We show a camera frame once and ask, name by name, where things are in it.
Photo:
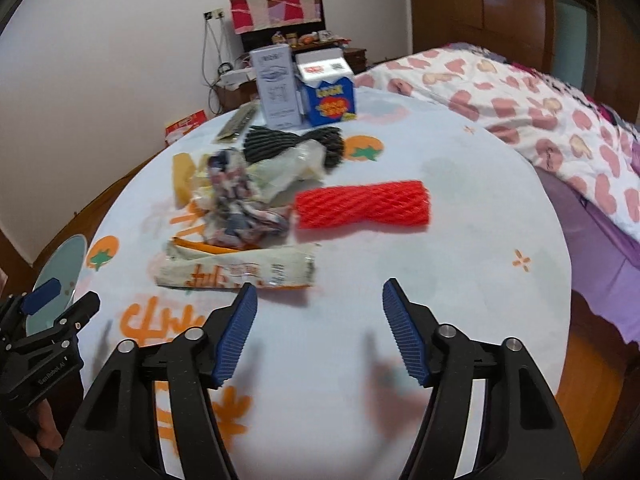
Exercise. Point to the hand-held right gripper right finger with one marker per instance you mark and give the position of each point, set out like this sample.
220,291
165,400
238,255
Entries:
405,340

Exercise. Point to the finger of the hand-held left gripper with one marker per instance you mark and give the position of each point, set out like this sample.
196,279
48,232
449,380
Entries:
75,312
45,295

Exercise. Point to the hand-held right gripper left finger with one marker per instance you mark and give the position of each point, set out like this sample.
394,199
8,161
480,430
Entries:
235,340

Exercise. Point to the long white orange wrapper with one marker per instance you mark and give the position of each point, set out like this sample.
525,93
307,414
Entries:
235,270

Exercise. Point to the red foam net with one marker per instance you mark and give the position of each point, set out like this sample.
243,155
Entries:
365,205

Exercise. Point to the person's left hand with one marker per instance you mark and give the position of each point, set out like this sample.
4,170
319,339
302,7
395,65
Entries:
47,427

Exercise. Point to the flat orange wrapper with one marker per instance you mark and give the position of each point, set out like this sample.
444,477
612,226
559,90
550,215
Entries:
200,246

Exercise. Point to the crumpled blue white wrapper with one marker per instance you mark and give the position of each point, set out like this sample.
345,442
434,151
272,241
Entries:
240,200

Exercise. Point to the yellow plastic wrapper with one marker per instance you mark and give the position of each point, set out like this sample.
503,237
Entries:
184,180

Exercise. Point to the white orange print tablecloth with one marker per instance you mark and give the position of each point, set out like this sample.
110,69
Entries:
475,185

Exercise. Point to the clear crumpled plastic wrapper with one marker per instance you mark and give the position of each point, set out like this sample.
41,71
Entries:
290,167

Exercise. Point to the black foam net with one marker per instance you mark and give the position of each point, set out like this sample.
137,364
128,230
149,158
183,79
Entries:
267,142
332,147

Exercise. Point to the purple bed skirt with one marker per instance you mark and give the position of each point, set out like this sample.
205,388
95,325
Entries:
595,255

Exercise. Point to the orange cardboard box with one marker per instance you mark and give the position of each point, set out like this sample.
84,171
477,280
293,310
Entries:
185,127

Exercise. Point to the green snack packet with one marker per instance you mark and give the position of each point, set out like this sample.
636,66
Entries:
239,122

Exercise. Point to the small blue drink carton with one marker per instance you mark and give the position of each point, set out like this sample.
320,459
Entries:
327,95

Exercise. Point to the tall white milk carton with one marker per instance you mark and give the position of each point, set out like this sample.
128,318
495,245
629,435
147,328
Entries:
275,85

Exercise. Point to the pink heart print blanket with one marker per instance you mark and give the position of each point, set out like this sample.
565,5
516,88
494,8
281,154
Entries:
525,105

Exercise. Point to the brown wooden television stand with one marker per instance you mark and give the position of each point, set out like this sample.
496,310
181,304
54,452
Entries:
357,57

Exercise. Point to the pink patchwork cover cloth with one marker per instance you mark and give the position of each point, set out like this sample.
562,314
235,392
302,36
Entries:
275,10

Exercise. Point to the brown wooden wardrobe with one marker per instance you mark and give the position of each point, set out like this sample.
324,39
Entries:
440,5

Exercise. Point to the frosted glass door panel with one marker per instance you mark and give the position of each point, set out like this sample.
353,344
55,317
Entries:
575,35

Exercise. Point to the white wall outlet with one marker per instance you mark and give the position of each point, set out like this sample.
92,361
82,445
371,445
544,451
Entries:
214,14

